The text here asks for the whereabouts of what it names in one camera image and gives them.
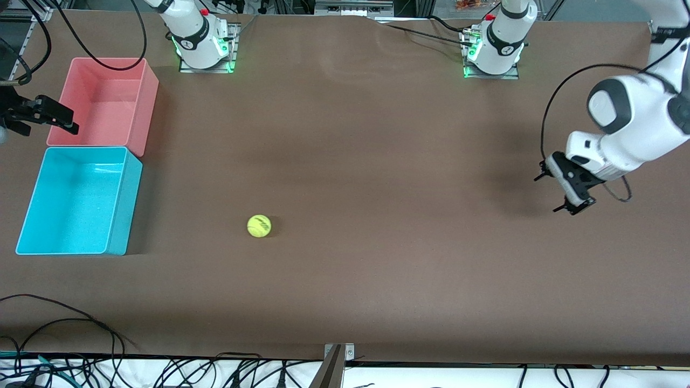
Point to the grey metal bar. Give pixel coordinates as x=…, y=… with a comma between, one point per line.
x=329, y=374

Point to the grey power strip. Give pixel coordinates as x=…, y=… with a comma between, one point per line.
x=353, y=7

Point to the silver mounting plate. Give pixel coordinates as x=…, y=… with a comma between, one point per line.
x=349, y=351

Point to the yellow-green tennis ball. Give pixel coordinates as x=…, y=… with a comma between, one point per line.
x=259, y=226

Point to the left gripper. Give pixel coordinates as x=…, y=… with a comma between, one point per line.
x=545, y=170

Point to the aluminium profile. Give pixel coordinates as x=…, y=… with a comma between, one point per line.
x=653, y=27

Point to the blue plastic bin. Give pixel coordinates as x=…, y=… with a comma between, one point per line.
x=75, y=205

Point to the aluminium frame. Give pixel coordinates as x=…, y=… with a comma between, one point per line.
x=27, y=9

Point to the pink plastic bin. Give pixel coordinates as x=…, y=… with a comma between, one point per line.
x=108, y=108

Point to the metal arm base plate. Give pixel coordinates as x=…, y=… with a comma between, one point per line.
x=233, y=51
x=512, y=75

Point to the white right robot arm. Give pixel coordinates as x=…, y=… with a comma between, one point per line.
x=197, y=40

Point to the orange items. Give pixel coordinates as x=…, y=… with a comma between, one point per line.
x=470, y=4

